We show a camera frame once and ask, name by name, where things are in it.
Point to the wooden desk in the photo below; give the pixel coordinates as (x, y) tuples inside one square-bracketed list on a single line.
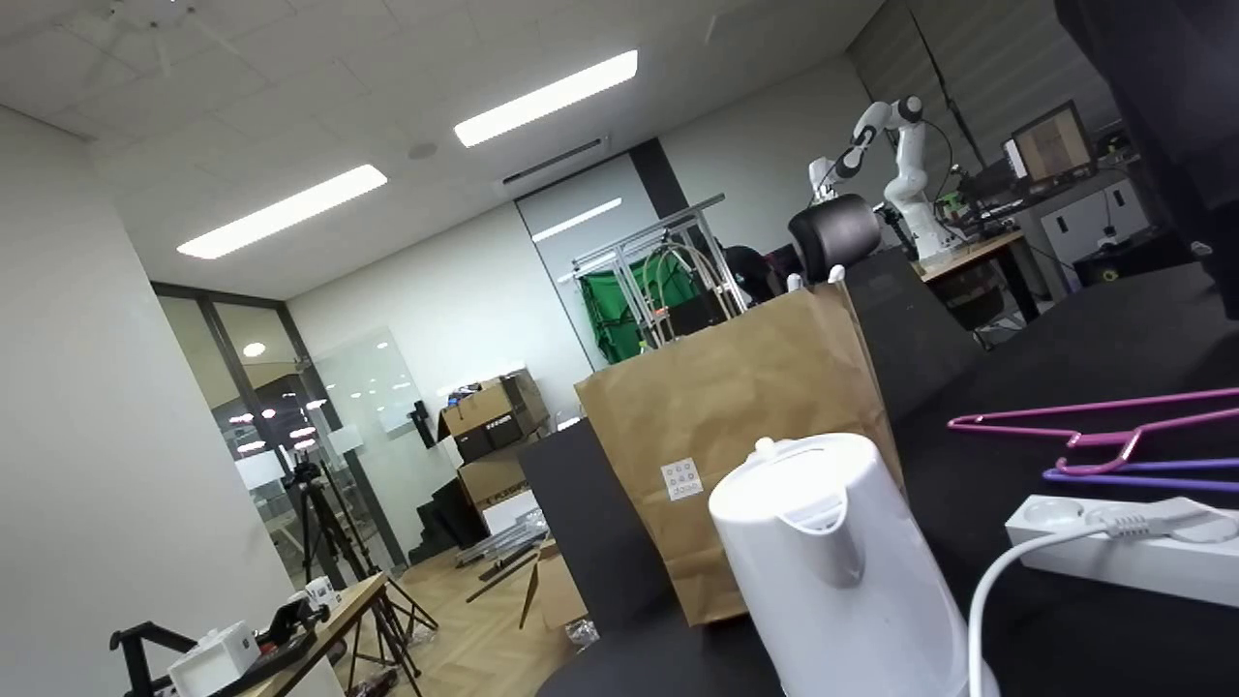
[(969, 255)]

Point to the white power strip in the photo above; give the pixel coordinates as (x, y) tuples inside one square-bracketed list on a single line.
[(1162, 565)]

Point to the white electric kettle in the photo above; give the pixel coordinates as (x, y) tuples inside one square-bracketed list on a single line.
[(839, 584)]

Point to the metal clothes rack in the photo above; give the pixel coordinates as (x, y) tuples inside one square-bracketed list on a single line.
[(716, 259)]

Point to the purple plastic coat hanger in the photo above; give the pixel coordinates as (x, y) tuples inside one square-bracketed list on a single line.
[(1135, 483)]

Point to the computer monitor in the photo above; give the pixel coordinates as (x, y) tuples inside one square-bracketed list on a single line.
[(1048, 144)]

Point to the wooden work table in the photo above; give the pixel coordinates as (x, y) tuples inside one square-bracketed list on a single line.
[(330, 620)]

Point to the small cardboard box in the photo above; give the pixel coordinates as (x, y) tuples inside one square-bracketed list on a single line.
[(493, 475)]

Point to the pink plastic coat hanger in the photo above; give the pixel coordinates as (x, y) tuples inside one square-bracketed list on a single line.
[(1093, 443)]

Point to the white cabinet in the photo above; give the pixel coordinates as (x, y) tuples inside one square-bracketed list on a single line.
[(1090, 220)]

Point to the white box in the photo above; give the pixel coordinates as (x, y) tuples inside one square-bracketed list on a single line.
[(214, 659)]

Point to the glass whiteboard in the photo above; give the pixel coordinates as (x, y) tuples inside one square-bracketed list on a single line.
[(367, 381)]

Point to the brown paper bag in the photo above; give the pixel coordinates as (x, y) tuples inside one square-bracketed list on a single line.
[(698, 412)]

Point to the ceiling light panel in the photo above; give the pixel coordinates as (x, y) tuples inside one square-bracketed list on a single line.
[(284, 210), (546, 100)]

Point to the black office chair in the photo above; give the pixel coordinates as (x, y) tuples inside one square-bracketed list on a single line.
[(839, 230)]

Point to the green cloth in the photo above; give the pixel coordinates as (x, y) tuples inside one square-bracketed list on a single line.
[(610, 317)]

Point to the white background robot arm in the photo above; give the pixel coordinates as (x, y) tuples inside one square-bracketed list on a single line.
[(910, 167)]

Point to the black hanging garment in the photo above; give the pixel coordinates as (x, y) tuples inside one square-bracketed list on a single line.
[(1162, 101)]

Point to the black camera tripod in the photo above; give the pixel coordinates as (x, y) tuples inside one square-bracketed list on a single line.
[(315, 518)]

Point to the black divider panel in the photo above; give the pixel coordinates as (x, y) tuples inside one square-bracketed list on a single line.
[(586, 527), (910, 335)]

